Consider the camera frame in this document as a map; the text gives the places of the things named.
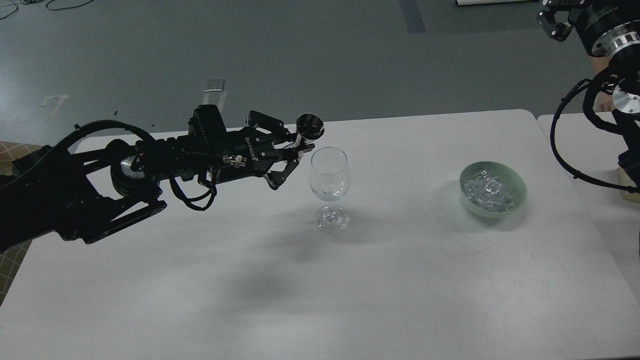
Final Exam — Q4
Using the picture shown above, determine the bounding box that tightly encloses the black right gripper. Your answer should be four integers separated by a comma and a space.
536, 0, 640, 57

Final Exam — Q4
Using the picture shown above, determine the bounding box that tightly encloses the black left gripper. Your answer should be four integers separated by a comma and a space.
187, 104, 315, 191

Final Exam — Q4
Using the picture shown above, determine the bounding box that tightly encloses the steel double jigger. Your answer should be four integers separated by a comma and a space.
294, 112, 325, 148

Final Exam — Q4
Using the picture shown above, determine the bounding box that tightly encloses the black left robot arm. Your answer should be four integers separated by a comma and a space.
0, 104, 325, 252

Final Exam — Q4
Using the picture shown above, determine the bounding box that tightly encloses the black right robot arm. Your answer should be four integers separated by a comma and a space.
536, 0, 640, 195

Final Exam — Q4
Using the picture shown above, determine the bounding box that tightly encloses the person's bare forearm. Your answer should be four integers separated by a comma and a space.
588, 56, 610, 75

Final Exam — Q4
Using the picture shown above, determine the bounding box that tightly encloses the clear wine glass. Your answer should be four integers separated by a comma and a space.
308, 146, 351, 233

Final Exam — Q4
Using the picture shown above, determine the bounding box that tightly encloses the clear ice cubes pile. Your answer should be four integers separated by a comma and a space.
462, 170, 515, 213

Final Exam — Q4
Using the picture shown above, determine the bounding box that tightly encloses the person's hand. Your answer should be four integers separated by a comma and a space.
593, 91, 617, 113

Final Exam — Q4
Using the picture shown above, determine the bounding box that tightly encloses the beige block on side table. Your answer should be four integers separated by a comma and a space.
617, 167, 640, 203

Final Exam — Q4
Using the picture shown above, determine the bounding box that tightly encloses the green bowl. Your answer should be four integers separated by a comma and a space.
457, 161, 528, 220

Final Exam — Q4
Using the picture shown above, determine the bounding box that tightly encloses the black floor cable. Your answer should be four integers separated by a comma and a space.
0, 0, 94, 20

